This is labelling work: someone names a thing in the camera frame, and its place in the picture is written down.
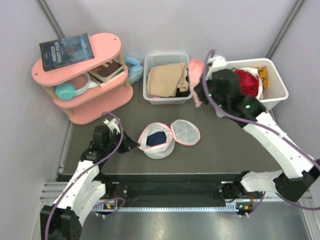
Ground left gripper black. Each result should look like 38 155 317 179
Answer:
104 129 140 154

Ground pink bra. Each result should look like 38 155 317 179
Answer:
188 58 205 108

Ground navy blue lace bra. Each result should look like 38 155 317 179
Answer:
146 131 167 147

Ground pink white mesh laundry bag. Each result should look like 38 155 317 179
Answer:
138 119 201 160

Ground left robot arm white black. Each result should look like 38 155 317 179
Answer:
40 118 139 240

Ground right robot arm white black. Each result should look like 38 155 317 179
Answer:
188 68 320 203

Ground red lace bra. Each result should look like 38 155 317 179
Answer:
232 68 259 97

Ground black garment in basket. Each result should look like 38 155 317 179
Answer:
174 76 190 98

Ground white garment in bin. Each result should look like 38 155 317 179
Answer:
242 67 264 100

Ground grey perforated plastic basket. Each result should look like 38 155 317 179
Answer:
142 51 192 105

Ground beige folded garment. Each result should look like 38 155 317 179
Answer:
146 62 189 98

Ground mustard yellow garment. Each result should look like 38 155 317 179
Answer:
257 65 269 90

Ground white plastic bin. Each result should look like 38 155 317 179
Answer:
225 58 289 112

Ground pink three-tier shelf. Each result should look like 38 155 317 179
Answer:
32 33 134 125

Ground light blue headphones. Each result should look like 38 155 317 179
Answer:
124 57 144 85

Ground brown book on shelf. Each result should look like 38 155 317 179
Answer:
88 60 126 88

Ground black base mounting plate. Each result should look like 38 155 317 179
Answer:
99 172 261 208

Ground teal white headphones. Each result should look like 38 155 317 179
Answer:
54 72 99 101

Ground dark blue hardcover book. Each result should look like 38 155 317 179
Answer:
39 33 95 72

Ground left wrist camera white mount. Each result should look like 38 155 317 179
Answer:
103 118 121 133

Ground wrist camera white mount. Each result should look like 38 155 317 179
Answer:
103 118 121 133
207 55 228 74

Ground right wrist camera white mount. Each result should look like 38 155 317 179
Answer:
207 55 228 74

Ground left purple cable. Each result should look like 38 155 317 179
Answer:
43 111 126 240

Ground purple cable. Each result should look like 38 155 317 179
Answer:
201 49 320 217
43 111 126 240

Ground aluminium rail with cable duct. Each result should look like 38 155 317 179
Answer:
39 180 314 213

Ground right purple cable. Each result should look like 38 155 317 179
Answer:
201 49 320 217

